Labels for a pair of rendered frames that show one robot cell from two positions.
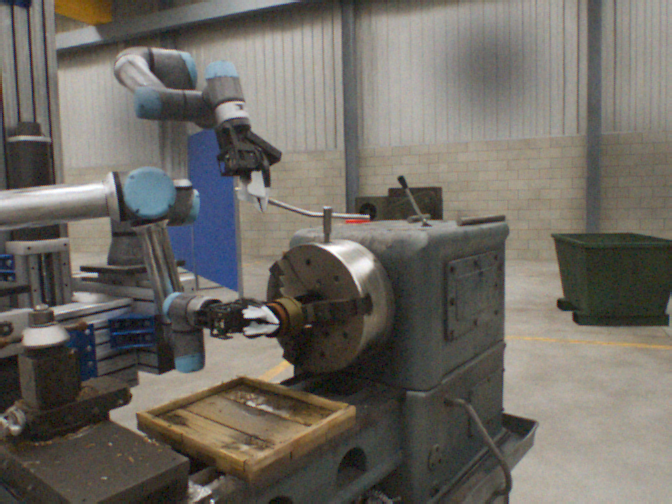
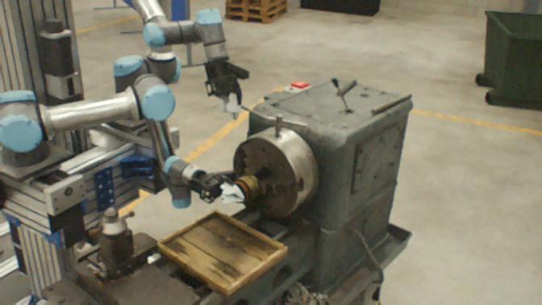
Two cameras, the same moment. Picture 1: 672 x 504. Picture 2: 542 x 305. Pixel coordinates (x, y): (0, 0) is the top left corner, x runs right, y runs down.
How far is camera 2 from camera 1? 0.74 m
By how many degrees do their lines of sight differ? 21
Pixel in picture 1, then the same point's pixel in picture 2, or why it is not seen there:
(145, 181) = (156, 99)
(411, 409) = (323, 239)
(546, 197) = not seen: outside the picture
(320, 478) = (264, 286)
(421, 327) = (335, 194)
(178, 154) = not seen: hidden behind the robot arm
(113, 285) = (118, 130)
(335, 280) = (281, 166)
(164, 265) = (163, 136)
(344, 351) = (283, 208)
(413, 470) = (320, 272)
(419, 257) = (338, 152)
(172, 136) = not seen: hidden behind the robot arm
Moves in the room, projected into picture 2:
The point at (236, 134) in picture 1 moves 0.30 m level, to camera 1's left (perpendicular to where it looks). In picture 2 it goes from (219, 67) to (126, 63)
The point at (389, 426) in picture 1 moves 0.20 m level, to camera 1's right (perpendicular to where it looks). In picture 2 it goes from (307, 248) to (360, 251)
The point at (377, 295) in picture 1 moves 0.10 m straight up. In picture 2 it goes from (307, 177) to (310, 152)
